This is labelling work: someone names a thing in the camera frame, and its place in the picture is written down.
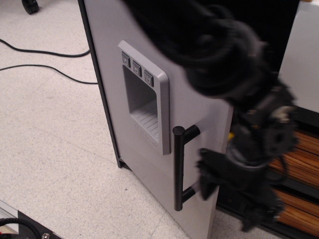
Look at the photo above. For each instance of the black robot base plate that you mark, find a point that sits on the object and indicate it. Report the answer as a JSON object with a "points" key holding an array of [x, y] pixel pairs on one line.
{"points": [[16, 225]]}

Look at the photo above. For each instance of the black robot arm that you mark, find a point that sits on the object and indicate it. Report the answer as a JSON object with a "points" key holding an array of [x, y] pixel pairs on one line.
{"points": [[224, 58]]}

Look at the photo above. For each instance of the black caster wheel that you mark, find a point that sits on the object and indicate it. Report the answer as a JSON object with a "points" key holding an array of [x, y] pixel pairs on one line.
{"points": [[30, 6]]}

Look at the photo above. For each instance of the lower wooden drawer basket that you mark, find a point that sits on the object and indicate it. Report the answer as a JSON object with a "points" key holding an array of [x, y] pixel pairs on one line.
{"points": [[299, 213]]}

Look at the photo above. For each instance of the grey water dispenser panel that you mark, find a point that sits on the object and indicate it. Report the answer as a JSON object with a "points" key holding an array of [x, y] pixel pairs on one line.
{"points": [[147, 89]]}

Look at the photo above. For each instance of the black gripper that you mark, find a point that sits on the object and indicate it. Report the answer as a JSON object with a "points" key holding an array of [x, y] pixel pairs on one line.
{"points": [[247, 181]]}

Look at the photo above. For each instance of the wooden drawer basket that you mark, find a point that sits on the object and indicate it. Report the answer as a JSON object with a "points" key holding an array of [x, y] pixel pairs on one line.
{"points": [[303, 162], [299, 213]]}

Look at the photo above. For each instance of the black fridge door handle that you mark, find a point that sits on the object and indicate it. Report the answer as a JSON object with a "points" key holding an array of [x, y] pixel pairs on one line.
{"points": [[181, 137]]}

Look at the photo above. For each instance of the upper wooden drawer basket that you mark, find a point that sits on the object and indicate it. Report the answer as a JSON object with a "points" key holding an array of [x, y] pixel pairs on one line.
{"points": [[303, 162]]}

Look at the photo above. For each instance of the grey toy fridge door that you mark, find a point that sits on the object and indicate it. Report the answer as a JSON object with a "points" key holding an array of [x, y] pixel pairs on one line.
{"points": [[107, 22]]}

